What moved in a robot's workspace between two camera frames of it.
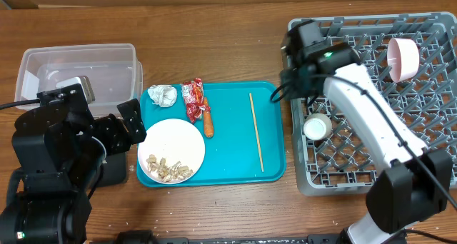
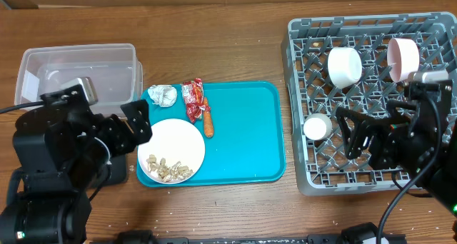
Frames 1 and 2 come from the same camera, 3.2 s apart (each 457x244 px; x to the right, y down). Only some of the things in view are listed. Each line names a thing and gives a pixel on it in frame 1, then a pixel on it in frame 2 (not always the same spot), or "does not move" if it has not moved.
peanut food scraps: [166, 172] does not move
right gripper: [288, 80] -> [396, 141]
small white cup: [317, 126] does not move
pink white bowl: [403, 58] does not move
